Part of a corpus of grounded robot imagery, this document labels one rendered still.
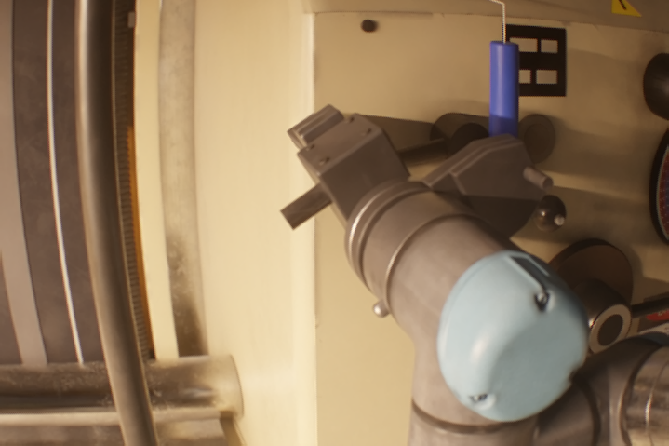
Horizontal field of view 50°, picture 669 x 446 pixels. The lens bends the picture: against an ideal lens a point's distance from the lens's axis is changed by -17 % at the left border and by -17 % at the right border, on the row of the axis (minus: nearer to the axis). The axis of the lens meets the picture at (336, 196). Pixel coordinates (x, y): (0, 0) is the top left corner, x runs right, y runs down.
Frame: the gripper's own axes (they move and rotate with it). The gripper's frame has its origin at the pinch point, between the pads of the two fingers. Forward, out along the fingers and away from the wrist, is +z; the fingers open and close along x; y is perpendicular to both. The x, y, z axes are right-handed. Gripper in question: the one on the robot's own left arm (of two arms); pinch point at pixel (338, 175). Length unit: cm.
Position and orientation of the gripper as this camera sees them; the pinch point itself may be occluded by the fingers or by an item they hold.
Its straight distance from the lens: 63.9
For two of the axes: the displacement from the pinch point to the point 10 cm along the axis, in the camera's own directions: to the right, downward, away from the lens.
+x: 5.0, 7.7, 4.1
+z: -3.0, -2.9, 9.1
